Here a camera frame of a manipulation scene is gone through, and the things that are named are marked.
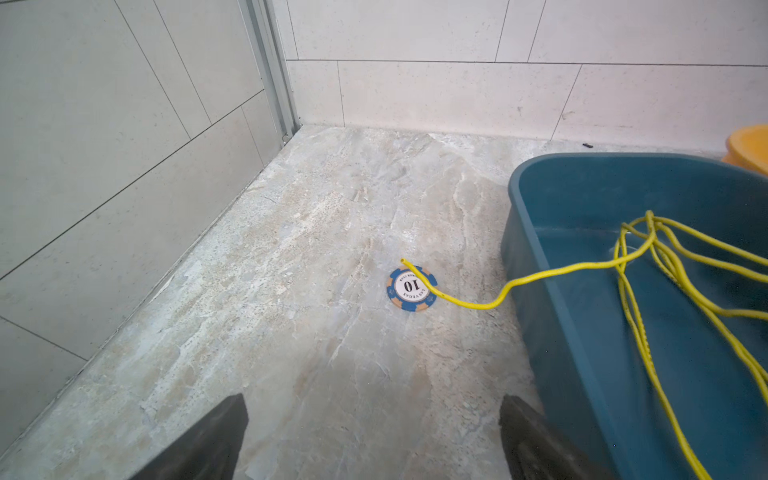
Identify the yellow plastic bin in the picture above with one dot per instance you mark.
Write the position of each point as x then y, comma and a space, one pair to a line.
747, 148

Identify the teal plastic bin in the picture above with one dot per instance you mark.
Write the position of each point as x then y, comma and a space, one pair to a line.
568, 208

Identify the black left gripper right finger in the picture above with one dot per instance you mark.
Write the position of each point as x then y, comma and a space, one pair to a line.
535, 450

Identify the aluminium corner profile left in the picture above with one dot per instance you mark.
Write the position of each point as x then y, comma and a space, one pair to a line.
263, 33

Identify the blue poker chip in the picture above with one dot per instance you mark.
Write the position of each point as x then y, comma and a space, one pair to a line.
407, 292

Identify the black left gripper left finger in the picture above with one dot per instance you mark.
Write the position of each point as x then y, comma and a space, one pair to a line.
207, 450

